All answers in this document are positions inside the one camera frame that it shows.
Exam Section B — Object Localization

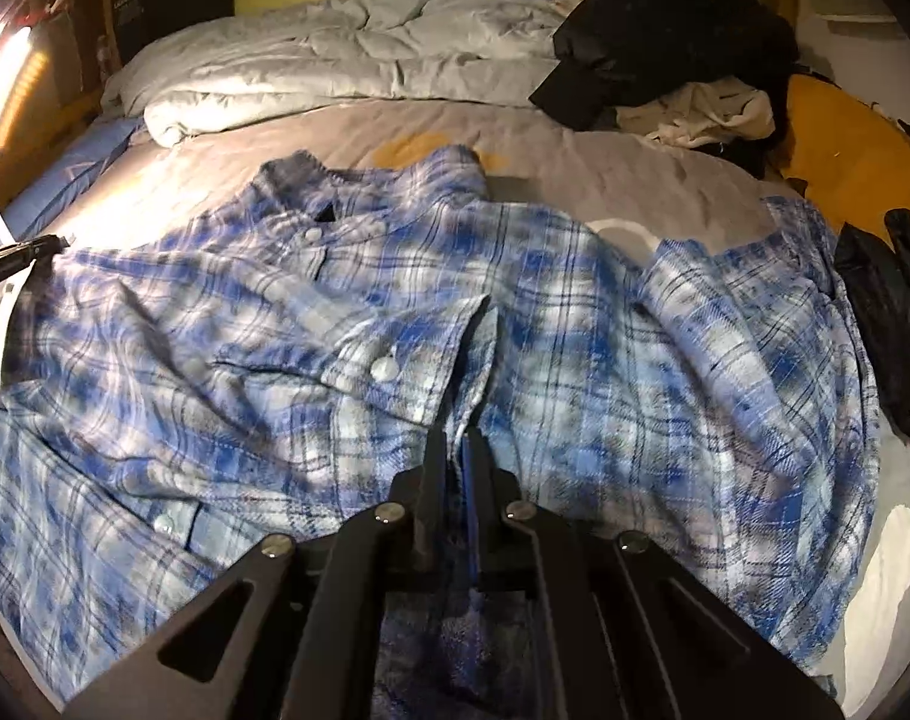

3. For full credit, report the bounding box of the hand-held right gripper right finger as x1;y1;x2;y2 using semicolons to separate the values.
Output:
465;426;846;720

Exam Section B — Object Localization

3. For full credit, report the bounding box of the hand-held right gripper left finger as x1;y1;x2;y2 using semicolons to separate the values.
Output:
65;426;465;720

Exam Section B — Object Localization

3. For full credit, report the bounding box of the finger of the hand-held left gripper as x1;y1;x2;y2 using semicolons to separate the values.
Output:
0;235;75;293

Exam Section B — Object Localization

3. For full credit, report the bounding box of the blue plaid shirt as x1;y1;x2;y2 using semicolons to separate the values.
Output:
0;146;880;720

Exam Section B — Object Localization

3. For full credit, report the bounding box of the white desk lamp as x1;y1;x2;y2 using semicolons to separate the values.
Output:
0;11;47;406

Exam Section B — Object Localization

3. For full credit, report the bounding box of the wooden bedside shelf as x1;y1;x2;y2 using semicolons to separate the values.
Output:
0;0;126;188

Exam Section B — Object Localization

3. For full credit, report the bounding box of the dark printed box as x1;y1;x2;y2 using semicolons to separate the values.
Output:
102;0;235;68

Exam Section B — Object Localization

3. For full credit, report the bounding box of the grey printed bed sheet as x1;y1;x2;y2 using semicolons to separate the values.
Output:
0;94;910;720

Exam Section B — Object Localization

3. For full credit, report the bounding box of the grey duvet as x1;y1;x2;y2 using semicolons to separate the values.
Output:
98;0;621;147

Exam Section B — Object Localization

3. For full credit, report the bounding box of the cream cloth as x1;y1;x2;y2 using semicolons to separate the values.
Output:
616;79;775;151

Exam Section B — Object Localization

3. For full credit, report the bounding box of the black puffer jacket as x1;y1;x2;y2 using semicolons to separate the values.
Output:
834;206;910;447

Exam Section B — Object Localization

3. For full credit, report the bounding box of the black coat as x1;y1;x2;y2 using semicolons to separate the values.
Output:
444;0;801;132

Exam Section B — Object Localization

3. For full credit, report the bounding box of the mustard yellow pillow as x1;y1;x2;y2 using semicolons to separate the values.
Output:
781;71;910;241

